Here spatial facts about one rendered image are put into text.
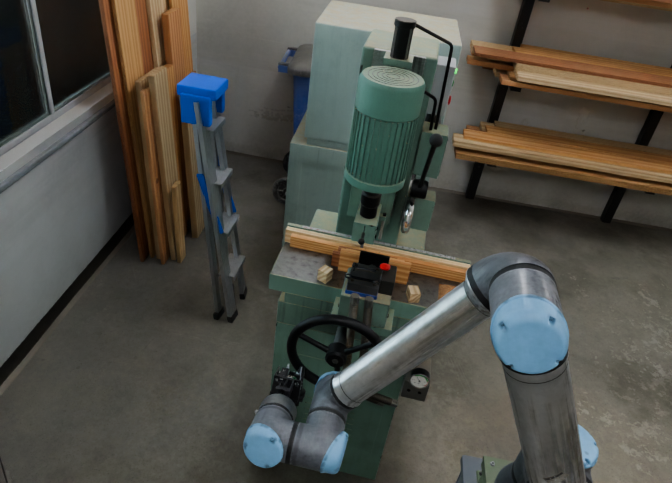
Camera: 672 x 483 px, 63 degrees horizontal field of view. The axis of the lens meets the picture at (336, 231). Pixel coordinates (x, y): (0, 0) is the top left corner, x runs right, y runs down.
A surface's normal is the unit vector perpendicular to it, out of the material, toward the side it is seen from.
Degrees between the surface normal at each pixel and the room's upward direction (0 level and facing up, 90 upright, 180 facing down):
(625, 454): 0
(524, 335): 83
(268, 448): 70
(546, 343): 83
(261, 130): 90
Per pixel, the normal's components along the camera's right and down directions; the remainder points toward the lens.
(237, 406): 0.12, -0.82
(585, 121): -0.14, 0.54
